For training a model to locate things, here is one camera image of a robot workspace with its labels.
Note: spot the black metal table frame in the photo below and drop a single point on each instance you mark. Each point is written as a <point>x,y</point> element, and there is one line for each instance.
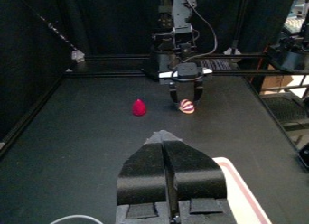
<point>109,74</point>

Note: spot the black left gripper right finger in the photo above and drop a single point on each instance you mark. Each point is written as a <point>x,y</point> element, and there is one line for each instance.
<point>197,173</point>

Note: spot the black cloth curtain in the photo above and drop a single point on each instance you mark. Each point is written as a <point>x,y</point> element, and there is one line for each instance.
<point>37,53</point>

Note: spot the red cone-shaped toy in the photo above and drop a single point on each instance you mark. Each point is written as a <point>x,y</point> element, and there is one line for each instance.
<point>139,108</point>

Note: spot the white corner bracket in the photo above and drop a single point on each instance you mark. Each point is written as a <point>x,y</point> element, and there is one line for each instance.
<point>78,56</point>

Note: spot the red white striped toy onion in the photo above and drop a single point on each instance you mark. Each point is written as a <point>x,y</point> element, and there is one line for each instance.
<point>188,106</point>

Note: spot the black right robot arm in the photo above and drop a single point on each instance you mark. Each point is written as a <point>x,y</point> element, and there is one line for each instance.
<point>181,29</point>

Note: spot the black mesh shelf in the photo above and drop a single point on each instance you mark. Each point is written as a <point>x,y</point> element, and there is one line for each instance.
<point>288,108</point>

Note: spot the white tray with pink rim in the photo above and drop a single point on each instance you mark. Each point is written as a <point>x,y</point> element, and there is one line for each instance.
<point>242,191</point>

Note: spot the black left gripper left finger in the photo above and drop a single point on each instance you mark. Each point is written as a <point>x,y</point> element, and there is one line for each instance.
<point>143,173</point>

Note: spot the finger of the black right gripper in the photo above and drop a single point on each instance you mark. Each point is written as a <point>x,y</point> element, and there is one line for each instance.
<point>199,90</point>
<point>175,93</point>

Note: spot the brown cardboard box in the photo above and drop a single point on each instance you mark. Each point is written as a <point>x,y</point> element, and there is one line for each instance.
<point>276,83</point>

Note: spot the grey keyboard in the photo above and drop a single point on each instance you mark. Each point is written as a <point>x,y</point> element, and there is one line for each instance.
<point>296,24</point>

